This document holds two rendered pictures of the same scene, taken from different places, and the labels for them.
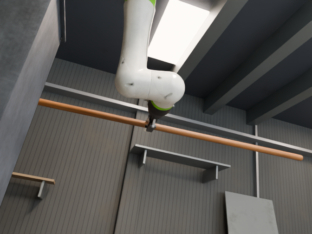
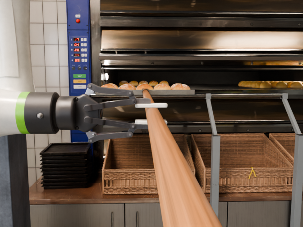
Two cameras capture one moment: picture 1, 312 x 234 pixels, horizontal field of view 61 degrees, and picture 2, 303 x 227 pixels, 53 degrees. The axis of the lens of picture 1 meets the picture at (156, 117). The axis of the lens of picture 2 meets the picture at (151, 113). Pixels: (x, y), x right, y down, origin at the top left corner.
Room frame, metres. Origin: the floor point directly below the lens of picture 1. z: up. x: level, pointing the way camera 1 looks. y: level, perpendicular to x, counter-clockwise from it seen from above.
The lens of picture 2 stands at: (1.19, -0.63, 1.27)
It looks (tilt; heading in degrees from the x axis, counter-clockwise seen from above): 7 degrees down; 97
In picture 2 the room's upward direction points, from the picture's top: straight up
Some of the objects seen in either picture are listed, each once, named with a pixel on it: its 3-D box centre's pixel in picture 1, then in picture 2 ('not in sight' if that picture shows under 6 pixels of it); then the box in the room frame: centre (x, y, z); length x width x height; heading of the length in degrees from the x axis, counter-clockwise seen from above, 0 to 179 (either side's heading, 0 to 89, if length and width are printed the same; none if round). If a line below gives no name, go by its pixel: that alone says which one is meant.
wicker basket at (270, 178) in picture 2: not in sight; (237, 160); (1.52, 1.40, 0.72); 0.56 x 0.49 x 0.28; 9
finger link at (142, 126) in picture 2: not in sight; (139, 129); (1.09, 0.02, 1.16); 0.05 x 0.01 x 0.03; 9
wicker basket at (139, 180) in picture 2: not in sight; (148, 161); (0.93, 1.30, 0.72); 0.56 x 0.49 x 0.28; 9
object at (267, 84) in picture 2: not in sight; (274, 84); (1.95, 2.19, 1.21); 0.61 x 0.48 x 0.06; 99
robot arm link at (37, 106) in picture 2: (159, 102); (46, 112); (0.88, -0.01, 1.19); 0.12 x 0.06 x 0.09; 99
